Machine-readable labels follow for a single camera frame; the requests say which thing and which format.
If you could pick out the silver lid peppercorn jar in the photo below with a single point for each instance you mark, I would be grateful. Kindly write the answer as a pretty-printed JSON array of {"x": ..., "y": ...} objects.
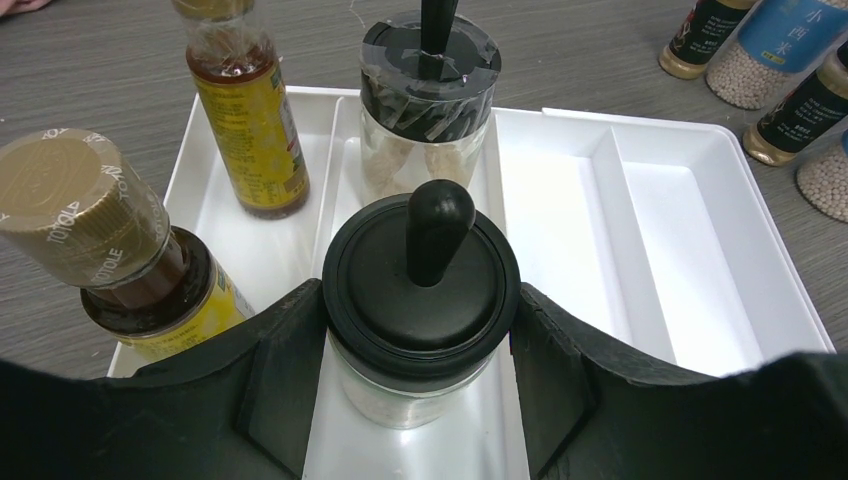
[{"x": 778, "y": 41}]

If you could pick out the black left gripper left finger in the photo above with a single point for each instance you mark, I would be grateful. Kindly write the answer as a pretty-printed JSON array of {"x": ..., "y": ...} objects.
[{"x": 237, "y": 406}]

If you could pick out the yellow label bottle taped cap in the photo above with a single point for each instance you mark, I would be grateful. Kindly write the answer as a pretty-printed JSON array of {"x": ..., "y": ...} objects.
[{"x": 237, "y": 73}]

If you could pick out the pink crumpled cloth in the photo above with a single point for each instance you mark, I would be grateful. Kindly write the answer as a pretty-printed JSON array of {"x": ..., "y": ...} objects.
[{"x": 14, "y": 7}]

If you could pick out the taped black lid spice jar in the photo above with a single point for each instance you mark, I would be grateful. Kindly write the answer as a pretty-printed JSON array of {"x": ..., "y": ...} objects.
[{"x": 428, "y": 80}]

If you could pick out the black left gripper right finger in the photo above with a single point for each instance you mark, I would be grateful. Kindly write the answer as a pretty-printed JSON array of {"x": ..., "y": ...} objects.
[{"x": 593, "y": 407}]

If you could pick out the small taped black cap bottle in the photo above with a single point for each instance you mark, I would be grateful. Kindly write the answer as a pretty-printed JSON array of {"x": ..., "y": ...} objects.
[{"x": 812, "y": 108}]

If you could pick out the white divided organizer tray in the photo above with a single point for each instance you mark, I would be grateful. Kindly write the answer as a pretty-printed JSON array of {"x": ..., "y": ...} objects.
[{"x": 652, "y": 231}]

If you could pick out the silver lid blue label jar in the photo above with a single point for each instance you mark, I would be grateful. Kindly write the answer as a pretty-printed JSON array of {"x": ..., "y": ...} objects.
[{"x": 822, "y": 181}]

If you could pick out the black lid handled spice jar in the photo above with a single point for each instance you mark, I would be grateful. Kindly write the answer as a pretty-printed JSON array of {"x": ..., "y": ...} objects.
[{"x": 421, "y": 289}]

